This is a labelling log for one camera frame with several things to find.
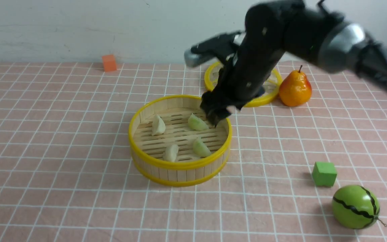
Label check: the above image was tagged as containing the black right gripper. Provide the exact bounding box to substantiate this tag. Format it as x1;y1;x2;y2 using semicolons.
200;43;281;127

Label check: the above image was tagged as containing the orange yellow toy pear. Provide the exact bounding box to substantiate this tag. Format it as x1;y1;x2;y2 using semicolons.
278;65;313;107

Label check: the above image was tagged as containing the white dumpling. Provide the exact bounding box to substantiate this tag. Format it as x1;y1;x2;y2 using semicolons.
152;114;166;136
162;144;179;163

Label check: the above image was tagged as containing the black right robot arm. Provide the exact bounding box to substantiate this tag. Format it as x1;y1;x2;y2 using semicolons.
189;0;387;125

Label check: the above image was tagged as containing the green foam cube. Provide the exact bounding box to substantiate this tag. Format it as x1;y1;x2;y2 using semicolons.
312;162;338;187

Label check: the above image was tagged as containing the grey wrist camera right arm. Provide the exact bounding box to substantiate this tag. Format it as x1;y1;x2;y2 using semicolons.
184;31;244;68

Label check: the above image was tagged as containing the green toy watermelon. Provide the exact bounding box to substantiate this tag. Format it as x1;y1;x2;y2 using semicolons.
331;185;387;230

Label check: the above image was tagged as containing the bamboo steamer tray yellow rim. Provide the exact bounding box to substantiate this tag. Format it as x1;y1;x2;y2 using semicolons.
128;95;232;187

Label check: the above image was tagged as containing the green dumpling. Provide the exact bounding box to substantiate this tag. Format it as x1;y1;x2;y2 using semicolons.
187;113;209;131
192;137;212;158

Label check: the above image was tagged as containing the orange foam cube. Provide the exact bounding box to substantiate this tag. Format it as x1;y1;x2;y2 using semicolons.
101;54;117;72

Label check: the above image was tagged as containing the pink checkered tablecloth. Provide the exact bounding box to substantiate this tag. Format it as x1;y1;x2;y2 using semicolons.
0;63;387;242

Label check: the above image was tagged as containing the bamboo steamer lid yellow rim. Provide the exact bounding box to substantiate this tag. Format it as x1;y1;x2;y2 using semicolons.
203;62;283;107

